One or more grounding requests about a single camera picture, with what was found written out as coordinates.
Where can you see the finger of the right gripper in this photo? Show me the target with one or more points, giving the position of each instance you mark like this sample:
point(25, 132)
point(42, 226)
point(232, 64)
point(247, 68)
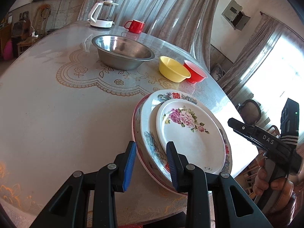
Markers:
point(241, 128)

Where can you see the grey window curtain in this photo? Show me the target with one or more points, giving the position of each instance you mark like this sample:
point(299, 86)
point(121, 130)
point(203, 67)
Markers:
point(183, 23)

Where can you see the pink bag on floor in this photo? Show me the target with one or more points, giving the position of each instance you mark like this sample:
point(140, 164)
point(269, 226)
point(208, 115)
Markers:
point(8, 51)

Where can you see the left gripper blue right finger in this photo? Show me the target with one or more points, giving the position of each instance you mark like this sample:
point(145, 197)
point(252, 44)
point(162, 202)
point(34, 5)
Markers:
point(177, 163)

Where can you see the white plate with purple rim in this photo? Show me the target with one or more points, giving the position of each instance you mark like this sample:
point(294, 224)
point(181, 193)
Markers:
point(149, 150)

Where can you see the side window curtain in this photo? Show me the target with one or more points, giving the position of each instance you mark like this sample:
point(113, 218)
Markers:
point(262, 41)

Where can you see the white plate with red characters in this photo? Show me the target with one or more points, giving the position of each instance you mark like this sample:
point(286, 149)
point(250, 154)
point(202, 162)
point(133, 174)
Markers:
point(228, 157)

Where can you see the stainless steel bowl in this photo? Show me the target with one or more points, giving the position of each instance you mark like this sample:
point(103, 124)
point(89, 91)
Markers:
point(122, 53)

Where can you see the wall electrical box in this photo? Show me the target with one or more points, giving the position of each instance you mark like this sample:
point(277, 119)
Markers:
point(235, 16)

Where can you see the person right hand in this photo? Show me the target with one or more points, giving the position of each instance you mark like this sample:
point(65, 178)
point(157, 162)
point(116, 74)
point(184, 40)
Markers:
point(283, 185)

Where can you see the white plate with rose print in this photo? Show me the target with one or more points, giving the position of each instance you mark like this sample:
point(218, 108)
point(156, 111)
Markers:
point(193, 132)

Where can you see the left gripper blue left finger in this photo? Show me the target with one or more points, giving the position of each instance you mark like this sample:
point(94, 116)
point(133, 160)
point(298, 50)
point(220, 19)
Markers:
point(128, 163)

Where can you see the red mug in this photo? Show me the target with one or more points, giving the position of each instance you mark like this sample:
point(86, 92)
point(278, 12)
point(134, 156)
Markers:
point(134, 26)

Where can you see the yellow plastic bowl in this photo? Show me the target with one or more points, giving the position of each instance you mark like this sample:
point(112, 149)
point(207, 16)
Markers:
point(173, 70)

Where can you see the red plastic bowl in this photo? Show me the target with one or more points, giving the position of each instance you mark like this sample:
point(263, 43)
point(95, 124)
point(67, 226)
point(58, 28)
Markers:
point(197, 74)

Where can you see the wooden chair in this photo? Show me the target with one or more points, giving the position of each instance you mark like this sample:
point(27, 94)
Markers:
point(38, 27)

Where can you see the white glass electric kettle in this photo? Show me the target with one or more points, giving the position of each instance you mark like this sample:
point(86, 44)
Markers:
point(102, 14)

